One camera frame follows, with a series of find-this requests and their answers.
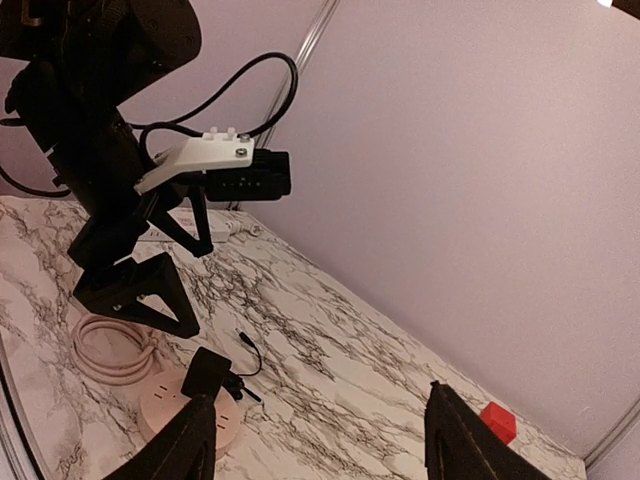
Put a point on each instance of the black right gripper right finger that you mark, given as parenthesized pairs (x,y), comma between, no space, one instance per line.
(459,445)

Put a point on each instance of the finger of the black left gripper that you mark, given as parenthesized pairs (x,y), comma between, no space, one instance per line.
(149,293)

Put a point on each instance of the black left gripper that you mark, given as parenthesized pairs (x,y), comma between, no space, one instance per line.
(82,60)

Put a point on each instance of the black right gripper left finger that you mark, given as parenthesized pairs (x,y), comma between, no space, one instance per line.
(182,451)

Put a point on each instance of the red cube socket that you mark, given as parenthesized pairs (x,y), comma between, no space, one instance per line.
(500,421)

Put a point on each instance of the pink round power socket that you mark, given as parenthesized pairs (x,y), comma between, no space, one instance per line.
(161,403)

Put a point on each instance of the black power adapter with cable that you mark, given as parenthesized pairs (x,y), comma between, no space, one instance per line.
(209,373)

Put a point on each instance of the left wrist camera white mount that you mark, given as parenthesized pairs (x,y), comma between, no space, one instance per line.
(228,166)

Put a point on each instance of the right aluminium frame post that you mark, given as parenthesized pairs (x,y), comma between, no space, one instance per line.
(618,432)

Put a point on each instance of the aluminium frame post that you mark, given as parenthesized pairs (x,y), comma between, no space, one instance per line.
(618,432)
(309,43)

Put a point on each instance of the left aluminium frame post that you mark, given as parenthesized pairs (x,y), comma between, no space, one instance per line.
(309,43)

